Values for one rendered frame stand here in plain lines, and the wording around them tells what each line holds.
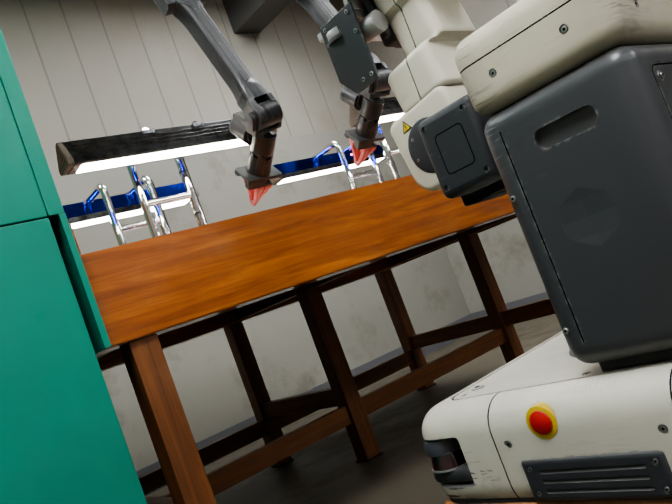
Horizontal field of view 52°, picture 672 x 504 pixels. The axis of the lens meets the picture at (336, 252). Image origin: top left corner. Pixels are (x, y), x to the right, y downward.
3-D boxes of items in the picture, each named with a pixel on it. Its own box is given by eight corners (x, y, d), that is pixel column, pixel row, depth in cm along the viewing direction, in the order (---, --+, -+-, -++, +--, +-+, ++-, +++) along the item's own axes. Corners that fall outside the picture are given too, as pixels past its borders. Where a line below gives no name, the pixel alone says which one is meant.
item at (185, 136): (278, 131, 203) (270, 108, 204) (68, 164, 165) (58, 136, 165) (265, 142, 209) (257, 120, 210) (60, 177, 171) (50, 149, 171)
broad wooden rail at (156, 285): (603, 182, 241) (583, 132, 242) (105, 349, 129) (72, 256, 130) (574, 193, 250) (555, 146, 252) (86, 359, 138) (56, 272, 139)
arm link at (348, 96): (372, 79, 177) (394, 75, 183) (341, 62, 183) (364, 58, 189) (362, 122, 184) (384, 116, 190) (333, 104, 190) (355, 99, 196)
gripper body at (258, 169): (233, 174, 170) (236, 148, 166) (266, 167, 177) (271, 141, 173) (248, 187, 167) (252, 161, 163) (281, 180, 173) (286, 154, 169)
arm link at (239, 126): (253, 117, 157) (282, 106, 161) (222, 96, 162) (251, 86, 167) (252, 161, 165) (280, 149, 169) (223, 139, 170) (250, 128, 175)
